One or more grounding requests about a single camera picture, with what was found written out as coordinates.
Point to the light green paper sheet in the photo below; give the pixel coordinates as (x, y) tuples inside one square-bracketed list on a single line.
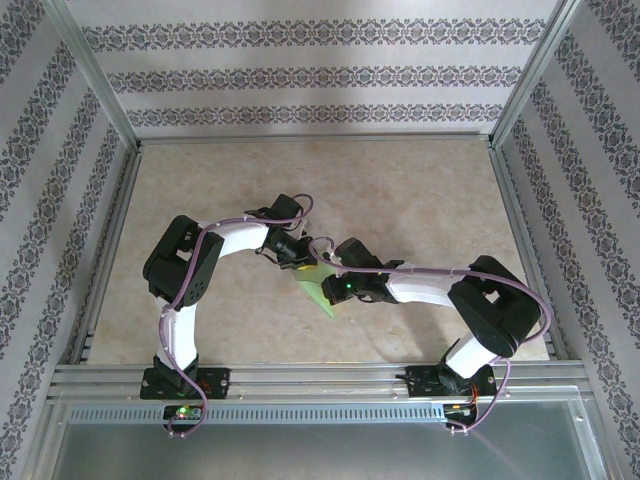
[(315, 292)]

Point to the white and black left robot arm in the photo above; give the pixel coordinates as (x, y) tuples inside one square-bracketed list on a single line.
[(240, 240)]

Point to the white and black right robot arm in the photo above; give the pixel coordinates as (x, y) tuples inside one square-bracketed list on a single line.
[(420, 287)]

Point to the grey sheet metal panel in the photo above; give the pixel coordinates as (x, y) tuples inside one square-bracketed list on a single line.
[(320, 455)]

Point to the circuit board with green light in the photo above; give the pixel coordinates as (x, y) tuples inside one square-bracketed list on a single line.
[(184, 412)]

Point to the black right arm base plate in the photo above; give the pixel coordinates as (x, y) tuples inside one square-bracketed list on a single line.
[(420, 382)]

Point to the aluminium frame cross rail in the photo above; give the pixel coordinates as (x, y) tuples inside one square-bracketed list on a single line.
[(315, 137)]

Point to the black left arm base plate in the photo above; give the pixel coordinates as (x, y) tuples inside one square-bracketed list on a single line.
[(220, 382)]

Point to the aluminium frame side rail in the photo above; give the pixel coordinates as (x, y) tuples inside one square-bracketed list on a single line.
[(112, 250), (527, 250)]

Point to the aluminium frame post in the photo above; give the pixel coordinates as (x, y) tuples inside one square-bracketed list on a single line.
[(535, 75), (97, 75)]

